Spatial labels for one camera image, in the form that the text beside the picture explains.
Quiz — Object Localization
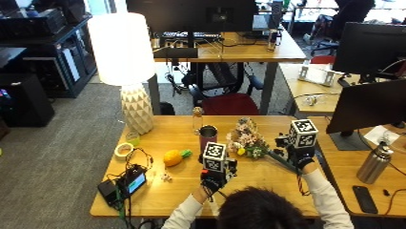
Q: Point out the person's right hand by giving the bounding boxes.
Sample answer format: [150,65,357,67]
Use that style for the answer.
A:
[273,133,317,171]

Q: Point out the person's left hand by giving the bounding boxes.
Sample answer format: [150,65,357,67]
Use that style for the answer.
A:
[200,158,239,196]

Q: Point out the artificial flower bouquet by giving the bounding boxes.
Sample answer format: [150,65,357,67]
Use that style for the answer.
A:
[226,116,303,176]

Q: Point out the white marker cube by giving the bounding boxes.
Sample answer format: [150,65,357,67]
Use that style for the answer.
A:
[203,141,230,174]
[288,118,320,149]

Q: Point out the maroon metal tumbler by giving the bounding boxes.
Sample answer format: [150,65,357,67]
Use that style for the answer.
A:
[199,124,220,155]

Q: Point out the orange pineapple toy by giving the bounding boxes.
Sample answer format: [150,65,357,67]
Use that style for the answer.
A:
[163,148,195,168]

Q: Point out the clear safety glasses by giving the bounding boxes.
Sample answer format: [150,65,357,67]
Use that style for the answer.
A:
[301,93,331,107]

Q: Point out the wooden desk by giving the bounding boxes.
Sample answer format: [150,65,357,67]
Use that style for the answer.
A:
[148,29,308,116]
[279,62,367,117]

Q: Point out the red office chair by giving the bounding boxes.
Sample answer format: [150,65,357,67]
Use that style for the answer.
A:
[311,41,339,65]
[188,62,265,116]

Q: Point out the white laptop stand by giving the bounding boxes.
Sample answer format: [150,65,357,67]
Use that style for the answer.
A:
[297,60,339,88]

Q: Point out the steel water bottle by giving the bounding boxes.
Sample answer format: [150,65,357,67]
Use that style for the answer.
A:
[356,140,396,185]

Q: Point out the black computer monitor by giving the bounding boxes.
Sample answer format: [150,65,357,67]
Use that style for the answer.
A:
[325,78,406,152]
[332,21,406,84]
[126,0,260,59]

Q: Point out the black device with screen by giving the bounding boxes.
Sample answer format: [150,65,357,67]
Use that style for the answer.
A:
[116,164,150,200]

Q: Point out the white paper sheet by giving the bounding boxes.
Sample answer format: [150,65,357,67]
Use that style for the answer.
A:
[364,125,401,147]

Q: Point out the small green cup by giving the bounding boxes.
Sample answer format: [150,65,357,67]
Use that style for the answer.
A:
[124,131,143,147]

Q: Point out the white tape roll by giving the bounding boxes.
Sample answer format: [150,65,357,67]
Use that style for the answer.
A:
[114,142,136,160]

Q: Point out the black smartphone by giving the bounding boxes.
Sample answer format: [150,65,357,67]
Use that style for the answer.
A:
[352,185,380,215]

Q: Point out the black battery box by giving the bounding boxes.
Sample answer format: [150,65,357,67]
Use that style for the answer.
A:
[96,178,124,208]

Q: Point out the black keyboard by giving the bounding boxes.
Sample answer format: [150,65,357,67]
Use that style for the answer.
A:
[162,31,224,41]

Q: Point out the white table lamp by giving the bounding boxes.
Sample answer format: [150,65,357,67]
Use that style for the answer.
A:
[87,11,158,135]

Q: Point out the black computer tower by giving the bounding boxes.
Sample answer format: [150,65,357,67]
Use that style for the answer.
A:
[0,73,56,128]

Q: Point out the black shelf cabinet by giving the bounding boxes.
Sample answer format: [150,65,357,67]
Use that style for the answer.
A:
[0,7,99,99]

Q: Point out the black cable bundle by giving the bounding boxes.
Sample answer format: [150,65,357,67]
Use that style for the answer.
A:
[106,146,155,229]

